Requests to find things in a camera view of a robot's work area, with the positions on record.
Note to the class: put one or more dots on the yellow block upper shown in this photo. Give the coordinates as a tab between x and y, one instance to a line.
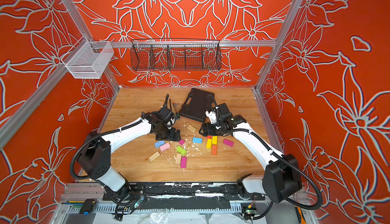
214	140

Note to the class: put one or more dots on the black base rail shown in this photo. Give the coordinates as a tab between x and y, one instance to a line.
225	190

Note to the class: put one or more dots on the yellow block lower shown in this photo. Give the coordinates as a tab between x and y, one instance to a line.
209	143

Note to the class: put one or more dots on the natural wood block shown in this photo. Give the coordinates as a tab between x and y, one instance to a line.
178	159
192	128
154	156

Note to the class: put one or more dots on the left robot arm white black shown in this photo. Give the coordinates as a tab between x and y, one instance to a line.
93	159

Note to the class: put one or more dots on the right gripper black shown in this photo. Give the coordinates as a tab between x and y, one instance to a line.
209	129

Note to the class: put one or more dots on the light blue block centre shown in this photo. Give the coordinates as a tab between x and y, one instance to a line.
197	140

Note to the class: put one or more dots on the green handled ratchet wrench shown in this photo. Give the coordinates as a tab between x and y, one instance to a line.
175	110

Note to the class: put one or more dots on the black plastic tool case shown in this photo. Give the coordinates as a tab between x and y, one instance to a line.
196	105

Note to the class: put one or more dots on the black wire basket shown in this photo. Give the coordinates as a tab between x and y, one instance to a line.
176	55

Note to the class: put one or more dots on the pink block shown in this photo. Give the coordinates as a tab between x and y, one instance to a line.
165	147

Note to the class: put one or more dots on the yellow block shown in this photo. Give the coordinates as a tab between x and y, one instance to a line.
209	143
214	140

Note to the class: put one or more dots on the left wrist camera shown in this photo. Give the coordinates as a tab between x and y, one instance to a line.
171	121

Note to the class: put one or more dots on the orange handled tool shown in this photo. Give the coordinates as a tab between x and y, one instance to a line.
300	215

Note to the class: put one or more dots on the orange block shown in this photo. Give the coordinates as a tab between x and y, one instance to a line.
214	150

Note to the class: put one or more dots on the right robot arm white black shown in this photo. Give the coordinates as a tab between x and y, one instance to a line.
282	175

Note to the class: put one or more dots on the green block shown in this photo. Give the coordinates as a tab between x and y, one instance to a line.
181	150

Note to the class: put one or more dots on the white wire basket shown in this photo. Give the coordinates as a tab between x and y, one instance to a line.
87	62

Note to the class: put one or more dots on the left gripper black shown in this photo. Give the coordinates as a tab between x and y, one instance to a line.
172	136

